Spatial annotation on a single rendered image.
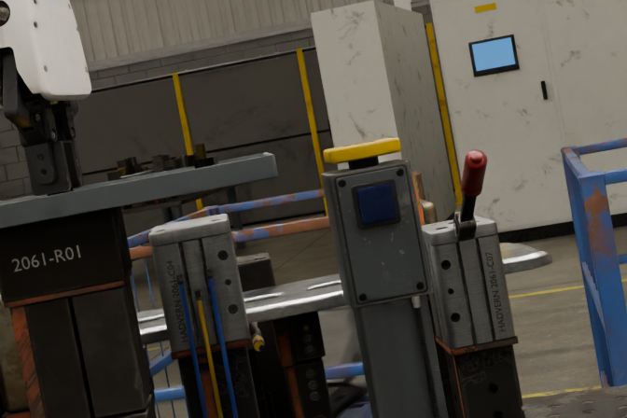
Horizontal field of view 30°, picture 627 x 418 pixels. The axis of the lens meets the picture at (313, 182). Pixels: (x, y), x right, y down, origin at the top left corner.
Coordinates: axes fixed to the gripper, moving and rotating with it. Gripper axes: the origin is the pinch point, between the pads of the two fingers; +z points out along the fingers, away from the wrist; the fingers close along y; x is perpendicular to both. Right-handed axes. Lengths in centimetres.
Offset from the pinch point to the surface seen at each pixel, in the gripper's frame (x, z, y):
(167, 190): -10.1, 3.4, -2.9
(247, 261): 0, 16, 51
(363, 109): 97, -1, 795
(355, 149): -24.0, 3.1, 5.1
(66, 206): -2.6, 3.2, -5.1
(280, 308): -9.0, 18.9, 29.0
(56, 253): 0.0, 6.8, -2.8
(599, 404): -40, 49, 84
